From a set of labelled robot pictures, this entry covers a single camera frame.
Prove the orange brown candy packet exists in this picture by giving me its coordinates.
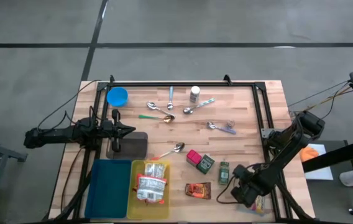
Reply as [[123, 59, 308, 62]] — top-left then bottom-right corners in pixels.
[[185, 182, 212, 200]]

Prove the yellow ramen noodle packet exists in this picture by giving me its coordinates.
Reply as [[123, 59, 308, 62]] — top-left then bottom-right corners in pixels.
[[241, 195, 267, 216]]

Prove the orange-handled metal spoon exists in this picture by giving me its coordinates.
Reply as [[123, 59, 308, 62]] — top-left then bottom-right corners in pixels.
[[150, 142, 186, 162]]

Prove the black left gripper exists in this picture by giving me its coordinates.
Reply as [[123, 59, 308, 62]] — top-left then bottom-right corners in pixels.
[[100, 108, 136, 153]]

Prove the blue-handled metal spoon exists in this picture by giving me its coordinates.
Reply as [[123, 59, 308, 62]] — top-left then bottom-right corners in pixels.
[[167, 85, 175, 111]]

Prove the all-silver metal spoon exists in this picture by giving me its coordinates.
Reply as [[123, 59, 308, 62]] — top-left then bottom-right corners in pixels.
[[146, 101, 176, 118]]

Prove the striped-handle metal spoon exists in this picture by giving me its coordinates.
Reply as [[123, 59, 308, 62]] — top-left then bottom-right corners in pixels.
[[182, 97, 216, 115]]

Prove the purple-handled metal spoon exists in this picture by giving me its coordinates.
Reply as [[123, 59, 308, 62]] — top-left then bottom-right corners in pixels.
[[206, 121, 237, 136]]

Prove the red paprika tin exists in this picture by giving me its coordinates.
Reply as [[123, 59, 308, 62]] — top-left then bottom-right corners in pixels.
[[186, 149, 203, 167]]

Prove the black metal frame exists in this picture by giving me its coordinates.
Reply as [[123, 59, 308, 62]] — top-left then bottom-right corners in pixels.
[[42, 74, 320, 224]]

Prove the yellow plastic bin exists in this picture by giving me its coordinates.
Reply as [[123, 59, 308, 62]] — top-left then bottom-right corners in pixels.
[[126, 159, 172, 221]]

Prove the red white snack packet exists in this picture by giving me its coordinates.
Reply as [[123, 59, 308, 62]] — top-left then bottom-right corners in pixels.
[[135, 173, 168, 205]]

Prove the thin black cable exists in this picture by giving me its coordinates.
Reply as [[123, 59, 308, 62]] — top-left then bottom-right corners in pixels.
[[287, 80, 351, 121]]

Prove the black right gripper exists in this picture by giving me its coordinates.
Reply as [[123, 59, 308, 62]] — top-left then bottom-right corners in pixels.
[[231, 164, 260, 208]]

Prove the dark green tin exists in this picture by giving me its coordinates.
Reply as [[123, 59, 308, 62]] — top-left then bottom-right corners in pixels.
[[196, 154, 216, 175]]

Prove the teal plastic bin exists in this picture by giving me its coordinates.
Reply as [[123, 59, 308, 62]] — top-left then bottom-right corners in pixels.
[[84, 159, 133, 219]]

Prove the white paper sheet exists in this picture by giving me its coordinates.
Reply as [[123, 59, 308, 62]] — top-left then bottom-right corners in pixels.
[[300, 142, 334, 181]]

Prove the dark grey plastic bin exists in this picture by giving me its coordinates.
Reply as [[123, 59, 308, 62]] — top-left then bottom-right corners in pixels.
[[106, 131, 149, 161]]

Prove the green spice bottle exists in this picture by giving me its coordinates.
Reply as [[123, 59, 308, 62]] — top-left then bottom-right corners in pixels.
[[218, 161, 231, 186]]

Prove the orange cloth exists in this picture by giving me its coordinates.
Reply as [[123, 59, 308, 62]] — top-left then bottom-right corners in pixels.
[[299, 146, 320, 162]]

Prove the thin yellow cable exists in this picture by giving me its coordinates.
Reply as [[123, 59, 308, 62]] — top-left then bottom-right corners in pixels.
[[294, 88, 353, 113]]

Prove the white yellow snack packet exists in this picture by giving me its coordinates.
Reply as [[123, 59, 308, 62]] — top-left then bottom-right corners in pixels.
[[144, 161, 167, 180]]

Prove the white-capped bagel seasoning jar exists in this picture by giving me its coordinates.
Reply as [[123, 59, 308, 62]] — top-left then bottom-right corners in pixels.
[[190, 85, 201, 104]]

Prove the blue plastic bowl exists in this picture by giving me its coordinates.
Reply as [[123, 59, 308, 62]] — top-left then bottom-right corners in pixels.
[[106, 86, 129, 108]]

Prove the green-handled gold spoon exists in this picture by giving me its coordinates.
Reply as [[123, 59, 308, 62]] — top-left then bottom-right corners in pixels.
[[138, 114, 175, 124]]

